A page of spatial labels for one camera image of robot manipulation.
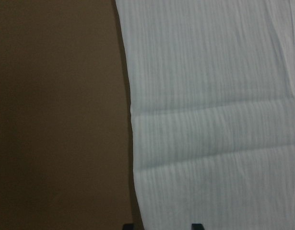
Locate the light blue button shirt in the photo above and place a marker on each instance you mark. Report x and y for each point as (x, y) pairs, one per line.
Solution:
(212, 89)

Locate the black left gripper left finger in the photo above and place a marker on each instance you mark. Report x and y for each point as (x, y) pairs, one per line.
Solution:
(128, 226)

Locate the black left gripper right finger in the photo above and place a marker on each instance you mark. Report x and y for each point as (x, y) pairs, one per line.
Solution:
(197, 226)

